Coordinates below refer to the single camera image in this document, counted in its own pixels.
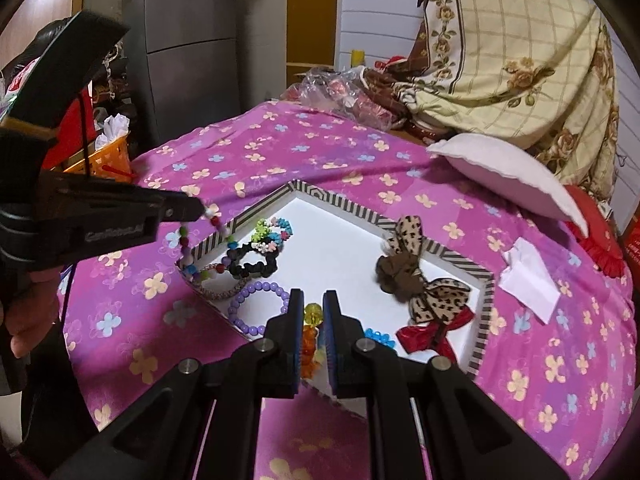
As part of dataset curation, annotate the leopard print bow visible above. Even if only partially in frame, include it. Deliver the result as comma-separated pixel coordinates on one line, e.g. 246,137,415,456
409,277,472,325

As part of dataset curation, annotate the brown wooden door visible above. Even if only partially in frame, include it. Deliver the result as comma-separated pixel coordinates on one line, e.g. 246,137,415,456
286,0,340,86

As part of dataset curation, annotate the black scrunchie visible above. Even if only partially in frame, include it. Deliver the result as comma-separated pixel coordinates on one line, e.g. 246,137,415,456
225,242,281,281

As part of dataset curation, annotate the red frilled cushion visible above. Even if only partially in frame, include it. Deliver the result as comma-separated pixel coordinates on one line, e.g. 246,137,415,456
565,185,626,278

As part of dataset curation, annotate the multicolour flower bead bracelet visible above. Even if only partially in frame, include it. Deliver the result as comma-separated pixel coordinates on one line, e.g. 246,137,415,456
252,217,294,254

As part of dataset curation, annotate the red box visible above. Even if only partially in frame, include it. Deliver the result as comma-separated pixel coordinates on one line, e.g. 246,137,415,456
622,220,640,266

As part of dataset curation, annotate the red bag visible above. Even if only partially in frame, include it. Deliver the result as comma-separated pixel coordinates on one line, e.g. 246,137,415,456
42,87,96,171

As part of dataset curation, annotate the multicolour round bead bracelet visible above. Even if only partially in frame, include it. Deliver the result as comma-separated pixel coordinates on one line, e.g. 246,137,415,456
177,205,238,286

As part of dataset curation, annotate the clear plastic bag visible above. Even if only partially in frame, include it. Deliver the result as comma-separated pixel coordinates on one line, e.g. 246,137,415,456
287,66,401,131

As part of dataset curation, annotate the striped cardboard box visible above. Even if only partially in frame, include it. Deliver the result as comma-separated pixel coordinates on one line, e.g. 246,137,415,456
175,180,496,418

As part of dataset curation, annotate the grey refrigerator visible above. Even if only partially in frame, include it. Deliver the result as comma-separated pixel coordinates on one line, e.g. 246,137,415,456
125,0,283,161

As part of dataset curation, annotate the yellow orange bead bracelet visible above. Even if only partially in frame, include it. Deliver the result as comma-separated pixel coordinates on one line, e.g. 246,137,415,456
300,302,326,378

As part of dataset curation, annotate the orange plastic basket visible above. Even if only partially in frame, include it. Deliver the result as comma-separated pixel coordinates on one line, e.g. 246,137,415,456
62,132,133,181

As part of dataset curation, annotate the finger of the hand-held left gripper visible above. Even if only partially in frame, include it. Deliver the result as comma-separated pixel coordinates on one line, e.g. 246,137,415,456
160,192,208,225

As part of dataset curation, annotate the brown leopard ribbon scrunchie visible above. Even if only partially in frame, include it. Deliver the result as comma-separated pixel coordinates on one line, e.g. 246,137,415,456
375,215,427,303

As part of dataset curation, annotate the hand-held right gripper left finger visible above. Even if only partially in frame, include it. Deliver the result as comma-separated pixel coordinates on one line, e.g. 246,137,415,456
50,287,306,480

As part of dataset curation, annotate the red shiny bow hair clip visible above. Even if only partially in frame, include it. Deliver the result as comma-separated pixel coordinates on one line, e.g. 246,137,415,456
396,308,475,362

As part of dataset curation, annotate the pink pillow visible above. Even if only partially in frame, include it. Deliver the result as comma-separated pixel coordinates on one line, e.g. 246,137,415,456
426,133,590,237

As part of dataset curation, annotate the white plastic bag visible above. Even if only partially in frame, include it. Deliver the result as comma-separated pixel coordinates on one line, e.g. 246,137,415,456
97,114,132,151

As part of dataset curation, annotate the white tissue paper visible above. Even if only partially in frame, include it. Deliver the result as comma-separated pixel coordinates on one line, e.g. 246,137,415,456
500,237,562,323

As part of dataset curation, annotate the black leather bag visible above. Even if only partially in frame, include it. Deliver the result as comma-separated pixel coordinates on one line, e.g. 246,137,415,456
0,19,76,86

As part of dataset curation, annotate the blue bead bracelet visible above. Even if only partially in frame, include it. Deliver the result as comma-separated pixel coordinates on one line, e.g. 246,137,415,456
364,328,397,352

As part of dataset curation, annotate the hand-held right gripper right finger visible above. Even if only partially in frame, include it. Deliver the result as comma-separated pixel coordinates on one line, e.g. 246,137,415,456
322,289,571,480

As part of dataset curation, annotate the person's left hand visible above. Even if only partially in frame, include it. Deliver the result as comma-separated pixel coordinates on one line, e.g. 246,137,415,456
0,265,63,361

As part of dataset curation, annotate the striped hair band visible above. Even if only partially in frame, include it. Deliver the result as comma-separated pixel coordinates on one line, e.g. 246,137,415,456
192,265,248,302

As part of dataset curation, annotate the cream floral quilt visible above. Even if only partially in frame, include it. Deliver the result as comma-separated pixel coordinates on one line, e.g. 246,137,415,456
362,0,618,201

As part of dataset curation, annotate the purple bead bracelet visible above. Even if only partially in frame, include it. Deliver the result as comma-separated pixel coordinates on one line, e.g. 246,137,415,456
227,281,292,338

